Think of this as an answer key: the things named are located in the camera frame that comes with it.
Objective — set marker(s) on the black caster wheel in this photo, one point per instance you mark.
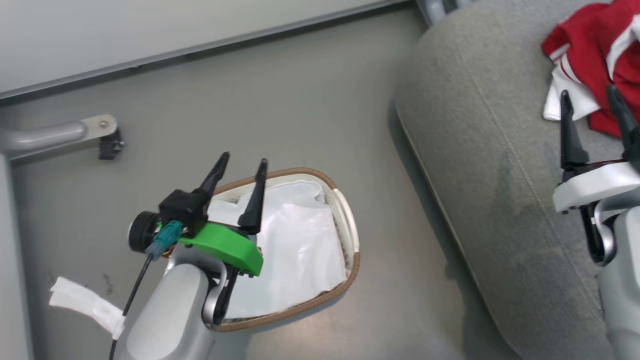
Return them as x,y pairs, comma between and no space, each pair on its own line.
111,146

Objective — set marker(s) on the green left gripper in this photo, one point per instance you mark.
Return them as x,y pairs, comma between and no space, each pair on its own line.
225,247

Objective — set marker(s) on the grey partition foot with plate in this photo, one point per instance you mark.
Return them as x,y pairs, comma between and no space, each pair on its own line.
45,136

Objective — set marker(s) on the grey fabric sofa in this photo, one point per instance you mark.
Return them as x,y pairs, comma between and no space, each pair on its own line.
500,150

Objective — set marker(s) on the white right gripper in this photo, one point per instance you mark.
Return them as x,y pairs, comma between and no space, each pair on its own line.
595,187

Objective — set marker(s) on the red and white garment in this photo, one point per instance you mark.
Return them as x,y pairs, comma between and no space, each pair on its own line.
595,45

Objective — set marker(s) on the white wicker-rim laundry basket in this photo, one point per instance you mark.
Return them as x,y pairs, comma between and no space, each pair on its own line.
350,235

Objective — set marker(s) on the white basket liner cloth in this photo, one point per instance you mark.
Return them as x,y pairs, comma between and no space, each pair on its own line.
295,250

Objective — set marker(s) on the grey aluminium partition rail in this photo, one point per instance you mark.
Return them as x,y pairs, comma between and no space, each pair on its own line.
200,42

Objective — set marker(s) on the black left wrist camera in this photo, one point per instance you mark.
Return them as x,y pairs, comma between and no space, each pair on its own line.
180,212

